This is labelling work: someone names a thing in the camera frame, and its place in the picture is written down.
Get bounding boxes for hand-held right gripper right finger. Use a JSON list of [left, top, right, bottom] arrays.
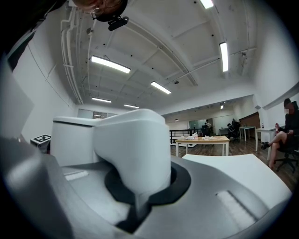
[[135, 155, 293, 239]]

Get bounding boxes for white rectangular table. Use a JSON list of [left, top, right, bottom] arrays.
[[182, 153, 293, 210]]

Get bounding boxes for white pipe bundle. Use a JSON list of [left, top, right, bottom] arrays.
[[60, 6, 84, 105]]

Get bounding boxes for black metal railing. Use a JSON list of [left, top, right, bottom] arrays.
[[169, 127, 204, 144]]

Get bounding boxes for wooden table with white legs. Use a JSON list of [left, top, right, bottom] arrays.
[[175, 135, 231, 157]]

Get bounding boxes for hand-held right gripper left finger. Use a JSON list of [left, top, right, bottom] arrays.
[[0, 136, 139, 239]]

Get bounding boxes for black head camera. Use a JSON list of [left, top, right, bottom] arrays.
[[107, 16, 130, 32]]

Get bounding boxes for black office chair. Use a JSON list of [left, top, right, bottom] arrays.
[[274, 100, 299, 174]]

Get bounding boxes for person's head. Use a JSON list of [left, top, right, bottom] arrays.
[[71, 0, 128, 23]]

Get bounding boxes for person's black shirt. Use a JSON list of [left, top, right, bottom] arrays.
[[0, 0, 69, 71]]

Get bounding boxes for white desk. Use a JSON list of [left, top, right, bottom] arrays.
[[255, 127, 285, 162], [239, 126, 257, 142]]

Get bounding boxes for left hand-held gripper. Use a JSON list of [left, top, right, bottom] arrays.
[[30, 134, 52, 154]]

